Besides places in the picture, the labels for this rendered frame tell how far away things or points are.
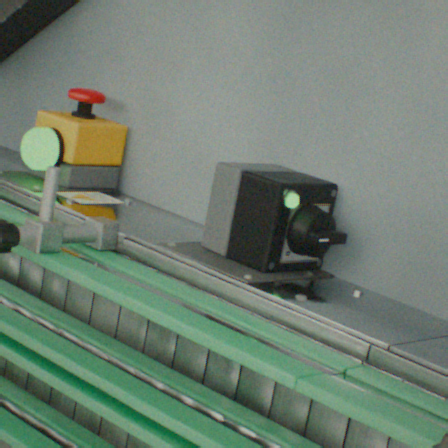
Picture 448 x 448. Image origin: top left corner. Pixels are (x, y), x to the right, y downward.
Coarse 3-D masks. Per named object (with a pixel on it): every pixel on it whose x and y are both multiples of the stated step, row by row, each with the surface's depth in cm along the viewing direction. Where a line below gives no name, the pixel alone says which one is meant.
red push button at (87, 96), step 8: (72, 88) 121; (80, 88) 121; (88, 88) 122; (72, 96) 120; (80, 96) 120; (88, 96) 120; (96, 96) 120; (104, 96) 121; (80, 104) 121; (88, 104) 121; (80, 112) 121; (88, 112) 121
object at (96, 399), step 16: (0, 336) 106; (0, 352) 103; (16, 352) 102; (32, 352) 103; (32, 368) 100; (48, 368) 100; (64, 384) 97; (80, 384) 98; (80, 400) 96; (96, 400) 95; (112, 400) 95; (112, 416) 93; (128, 416) 93; (144, 416) 93; (144, 432) 90; (160, 432) 91
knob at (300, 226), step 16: (304, 208) 100; (320, 208) 101; (288, 224) 99; (304, 224) 99; (320, 224) 99; (288, 240) 100; (304, 240) 99; (320, 240) 98; (336, 240) 99; (320, 256) 101
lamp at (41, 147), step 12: (36, 132) 118; (48, 132) 118; (24, 144) 118; (36, 144) 117; (48, 144) 117; (60, 144) 118; (24, 156) 119; (36, 156) 117; (48, 156) 117; (60, 156) 118; (36, 168) 118
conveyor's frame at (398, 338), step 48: (0, 192) 117; (96, 192) 120; (144, 240) 103; (192, 240) 107; (240, 288) 95; (288, 288) 96; (336, 288) 99; (336, 336) 88; (384, 336) 87; (432, 336) 90; (432, 384) 82
